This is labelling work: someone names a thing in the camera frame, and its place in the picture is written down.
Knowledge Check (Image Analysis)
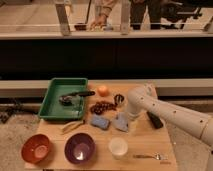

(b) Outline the light blue towel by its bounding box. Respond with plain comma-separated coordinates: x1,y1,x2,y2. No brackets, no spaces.
112,112,129,132

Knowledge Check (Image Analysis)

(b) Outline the dark metal cup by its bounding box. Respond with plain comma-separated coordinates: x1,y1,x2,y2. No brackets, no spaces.
114,94,124,106

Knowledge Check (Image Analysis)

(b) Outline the black machine in background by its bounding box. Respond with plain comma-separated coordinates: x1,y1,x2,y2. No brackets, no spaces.
161,0,202,29

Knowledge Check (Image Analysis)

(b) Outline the white cup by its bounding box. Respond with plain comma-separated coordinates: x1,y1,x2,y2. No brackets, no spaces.
108,137,128,159

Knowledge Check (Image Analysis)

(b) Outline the black handled metal ladle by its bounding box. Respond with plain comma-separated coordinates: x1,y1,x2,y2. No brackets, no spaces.
59,91,95,106

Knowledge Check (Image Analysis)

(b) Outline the black tripod on floor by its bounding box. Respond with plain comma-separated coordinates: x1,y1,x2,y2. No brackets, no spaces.
0,98,41,124

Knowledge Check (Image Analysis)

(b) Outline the dark red grape bunch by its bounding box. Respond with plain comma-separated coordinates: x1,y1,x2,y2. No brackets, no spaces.
90,101,117,115

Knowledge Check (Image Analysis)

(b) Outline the metal spoon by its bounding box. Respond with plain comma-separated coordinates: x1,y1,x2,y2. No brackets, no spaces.
133,154,168,160

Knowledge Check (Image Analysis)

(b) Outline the black rectangular block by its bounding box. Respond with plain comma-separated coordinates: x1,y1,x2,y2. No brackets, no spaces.
147,112,163,129

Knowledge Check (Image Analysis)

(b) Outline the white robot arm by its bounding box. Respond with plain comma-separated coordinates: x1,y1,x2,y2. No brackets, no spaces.
126,84,213,171

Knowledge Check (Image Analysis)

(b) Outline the yellow banana toy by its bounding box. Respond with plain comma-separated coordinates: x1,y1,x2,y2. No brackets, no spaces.
61,120,85,134

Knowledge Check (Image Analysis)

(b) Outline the green plastic tray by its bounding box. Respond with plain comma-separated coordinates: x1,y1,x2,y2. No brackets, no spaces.
39,78,88,121

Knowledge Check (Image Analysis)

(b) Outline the person in background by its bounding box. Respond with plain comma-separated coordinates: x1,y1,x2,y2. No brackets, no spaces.
90,0,165,30

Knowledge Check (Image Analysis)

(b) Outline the blue sponge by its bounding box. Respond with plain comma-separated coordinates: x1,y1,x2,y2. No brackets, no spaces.
90,115,110,130

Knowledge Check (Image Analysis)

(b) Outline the purple bowl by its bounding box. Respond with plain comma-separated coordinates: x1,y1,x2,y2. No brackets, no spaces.
64,133,96,164

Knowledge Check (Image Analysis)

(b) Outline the orange fruit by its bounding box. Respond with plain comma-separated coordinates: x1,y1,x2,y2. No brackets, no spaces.
97,85,109,97

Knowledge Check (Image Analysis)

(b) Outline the red bowl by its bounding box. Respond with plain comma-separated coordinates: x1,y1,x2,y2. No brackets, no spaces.
21,134,51,164

